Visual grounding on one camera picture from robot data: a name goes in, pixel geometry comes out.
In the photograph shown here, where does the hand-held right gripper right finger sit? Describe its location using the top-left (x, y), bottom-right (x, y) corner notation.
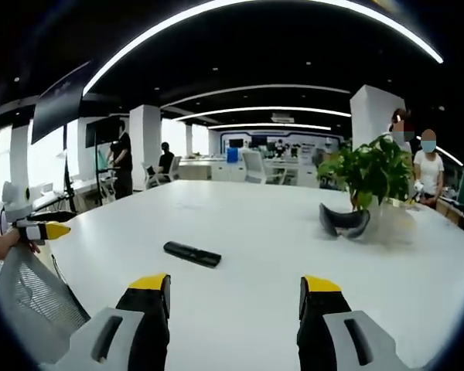
top-left (296, 274), bottom-right (415, 371)

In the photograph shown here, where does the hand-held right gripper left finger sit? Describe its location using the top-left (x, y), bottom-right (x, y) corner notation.
top-left (42, 273), bottom-right (172, 371)

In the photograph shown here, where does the black remote control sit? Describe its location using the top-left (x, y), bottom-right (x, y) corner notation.
top-left (162, 241), bottom-right (223, 270)

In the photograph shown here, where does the black tripod stand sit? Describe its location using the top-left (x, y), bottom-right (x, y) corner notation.
top-left (42, 122), bottom-right (79, 214)

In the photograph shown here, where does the grey mesh office chair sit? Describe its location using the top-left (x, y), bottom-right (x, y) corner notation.
top-left (0, 245), bottom-right (92, 366)

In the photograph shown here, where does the dark headset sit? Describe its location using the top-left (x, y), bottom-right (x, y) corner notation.
top-left (319, 203), bottom-right (371, 240)

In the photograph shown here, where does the hanging dark monitor screen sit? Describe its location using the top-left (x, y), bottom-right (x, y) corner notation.
top-left (30, 60), bottom-right (92, 145)

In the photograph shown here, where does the white office chair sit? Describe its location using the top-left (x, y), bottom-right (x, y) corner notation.
top-left (141, 155), bottom-right (183, 189)
top-left (241, 149), bottom-right (285, 186)

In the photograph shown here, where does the green potted plant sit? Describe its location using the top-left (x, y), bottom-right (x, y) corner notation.
top-left (316, 134), bottom-right (415, 245)

